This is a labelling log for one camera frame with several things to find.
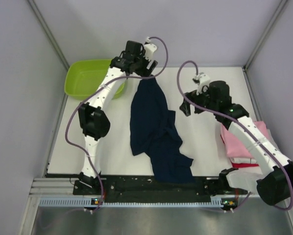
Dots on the red folded t shirt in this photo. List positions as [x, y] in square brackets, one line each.
[243, 165]

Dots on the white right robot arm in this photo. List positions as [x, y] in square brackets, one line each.
[275, 182]

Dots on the pink folded t shirt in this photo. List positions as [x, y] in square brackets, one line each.
[234, 147]

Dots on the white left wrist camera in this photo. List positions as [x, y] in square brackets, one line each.
[149, 48]

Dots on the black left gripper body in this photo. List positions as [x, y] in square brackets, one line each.
[141, 62]

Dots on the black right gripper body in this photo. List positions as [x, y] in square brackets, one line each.
[203, 100]

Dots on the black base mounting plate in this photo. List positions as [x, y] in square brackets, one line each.
[146, 189]

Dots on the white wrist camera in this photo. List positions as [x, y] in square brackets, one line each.
[202, 81]
[149, 48]

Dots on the navy blue t shirt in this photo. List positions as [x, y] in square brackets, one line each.
[153, 132]

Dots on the grey slotted cable duct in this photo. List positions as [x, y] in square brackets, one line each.
[92, 203]

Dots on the lime green plastic basin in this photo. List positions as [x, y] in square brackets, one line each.
[85, 77]

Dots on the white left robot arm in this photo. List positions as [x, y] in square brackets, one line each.
[95, 123]

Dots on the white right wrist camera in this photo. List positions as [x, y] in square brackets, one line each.
[202, 81]

